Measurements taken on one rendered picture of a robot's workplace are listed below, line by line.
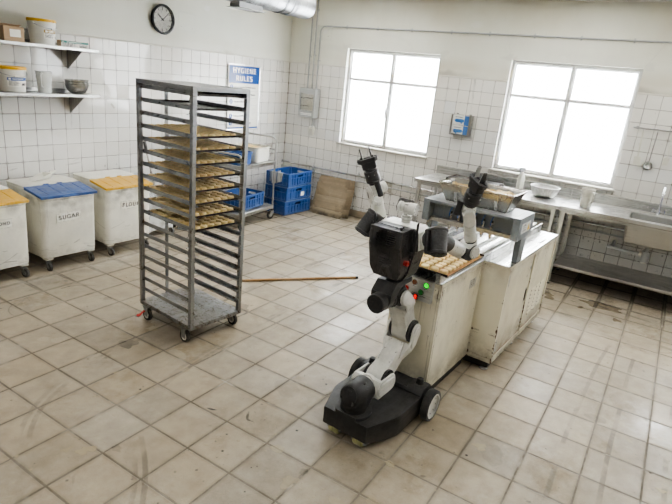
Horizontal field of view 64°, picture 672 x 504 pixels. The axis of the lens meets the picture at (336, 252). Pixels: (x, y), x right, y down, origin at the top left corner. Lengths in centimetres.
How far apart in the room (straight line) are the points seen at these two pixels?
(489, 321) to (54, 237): 387
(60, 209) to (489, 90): 497
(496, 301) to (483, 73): 383
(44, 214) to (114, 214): 71
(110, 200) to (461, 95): 435
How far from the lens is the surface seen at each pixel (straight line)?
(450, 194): 398
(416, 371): 357
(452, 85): 726
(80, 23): 622
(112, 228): 583
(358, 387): 304
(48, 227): 545
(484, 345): 409
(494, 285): 392
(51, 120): 606
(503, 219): 388
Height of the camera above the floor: 196
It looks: 18 degrees down
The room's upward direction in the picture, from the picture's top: 6 degrees clockwise
